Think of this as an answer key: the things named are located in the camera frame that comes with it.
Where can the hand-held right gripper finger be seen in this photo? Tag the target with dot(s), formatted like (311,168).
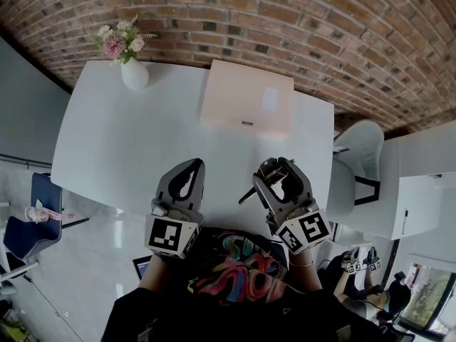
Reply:
(267,196)
(298,185)

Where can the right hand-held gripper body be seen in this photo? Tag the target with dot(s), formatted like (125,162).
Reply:
(303,228)

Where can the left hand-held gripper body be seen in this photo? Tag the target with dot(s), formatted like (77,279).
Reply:
(167,235)

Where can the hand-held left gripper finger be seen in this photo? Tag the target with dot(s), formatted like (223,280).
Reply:
(167,182)
(199,191)

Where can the shiny metal object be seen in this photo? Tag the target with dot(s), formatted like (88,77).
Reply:
(271,171)

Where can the person's left forearm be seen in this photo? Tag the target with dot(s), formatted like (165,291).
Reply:
(155,273)

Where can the person's right forearm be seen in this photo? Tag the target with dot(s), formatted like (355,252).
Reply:
(304,274)

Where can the open laptop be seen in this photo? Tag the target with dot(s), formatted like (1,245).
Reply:
(143,267)

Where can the white padded chair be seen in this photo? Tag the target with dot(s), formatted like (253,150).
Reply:
(351,169)

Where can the black colourful printed t-shirt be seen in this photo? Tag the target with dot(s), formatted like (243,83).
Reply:
(242,298)

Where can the pale pink cardboard box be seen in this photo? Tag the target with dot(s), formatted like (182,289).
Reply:
(246,96)

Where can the white ceramic vase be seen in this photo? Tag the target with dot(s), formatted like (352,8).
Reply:
(134,75)

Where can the white cabinet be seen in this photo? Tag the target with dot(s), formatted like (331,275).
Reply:
(424,184)

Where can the blue chair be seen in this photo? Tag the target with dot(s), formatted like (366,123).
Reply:
(33,230)

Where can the window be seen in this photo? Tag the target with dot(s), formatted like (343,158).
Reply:
(425,294)

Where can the pink and white flower bouquet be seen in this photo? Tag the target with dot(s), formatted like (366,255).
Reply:
(119,43)

